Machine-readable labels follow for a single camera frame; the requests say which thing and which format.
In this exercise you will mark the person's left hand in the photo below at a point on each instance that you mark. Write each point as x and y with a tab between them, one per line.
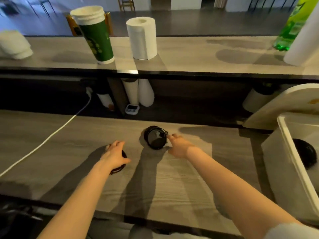
114	156

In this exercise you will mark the person's right hand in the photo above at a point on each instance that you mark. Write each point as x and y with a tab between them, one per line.
183	149

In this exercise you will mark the black tethered plug cup lid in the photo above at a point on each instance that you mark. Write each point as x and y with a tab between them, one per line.
154	138
119	169

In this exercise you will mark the white plastic storage bin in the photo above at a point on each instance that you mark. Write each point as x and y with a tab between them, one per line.
279	171

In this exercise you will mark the stack of black lids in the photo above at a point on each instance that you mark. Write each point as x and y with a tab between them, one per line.
302	154

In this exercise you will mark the person's left forearm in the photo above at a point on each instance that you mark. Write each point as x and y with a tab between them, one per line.
74	204

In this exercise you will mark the person's right forearm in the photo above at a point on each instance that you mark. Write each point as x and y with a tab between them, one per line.
236	191

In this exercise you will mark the white bin lid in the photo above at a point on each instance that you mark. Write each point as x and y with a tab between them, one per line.
281	109

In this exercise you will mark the green paper cup stack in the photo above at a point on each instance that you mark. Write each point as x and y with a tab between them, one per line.
97	39

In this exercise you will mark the person's white shirt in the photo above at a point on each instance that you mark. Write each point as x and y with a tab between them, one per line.
291	232

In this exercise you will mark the tall white paper cup stack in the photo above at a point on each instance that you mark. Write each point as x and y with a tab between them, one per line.
304	44

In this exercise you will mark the small white digital timer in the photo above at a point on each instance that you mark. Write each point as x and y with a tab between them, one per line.
131	109

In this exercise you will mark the white canister with black lid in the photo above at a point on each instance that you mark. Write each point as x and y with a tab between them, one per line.
106	100

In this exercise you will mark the white paper towel roll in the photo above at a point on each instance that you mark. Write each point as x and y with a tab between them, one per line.
142	39

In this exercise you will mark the yellow wooden chair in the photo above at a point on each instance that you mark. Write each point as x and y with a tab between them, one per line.
71	23

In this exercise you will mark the beige curtain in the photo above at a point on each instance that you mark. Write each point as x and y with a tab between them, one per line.
220	2

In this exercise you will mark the wooden bar stool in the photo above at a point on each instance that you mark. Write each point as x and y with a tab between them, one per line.
125	2

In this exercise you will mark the green plastic bottle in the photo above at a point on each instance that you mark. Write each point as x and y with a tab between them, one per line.
291	24

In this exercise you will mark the dark metal chair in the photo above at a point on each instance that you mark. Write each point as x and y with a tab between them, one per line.
44	4
259	2

